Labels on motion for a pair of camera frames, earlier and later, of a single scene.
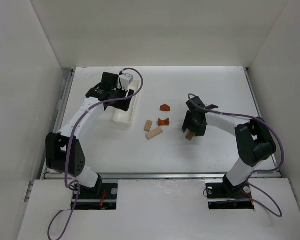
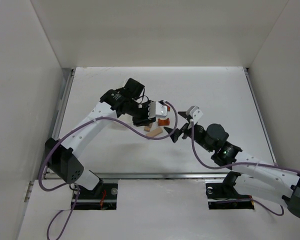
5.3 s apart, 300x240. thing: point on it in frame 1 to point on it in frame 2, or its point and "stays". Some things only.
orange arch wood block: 163,122 stays
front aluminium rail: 164,175 stays
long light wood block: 154,133 stays
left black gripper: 125,100 to 142,119
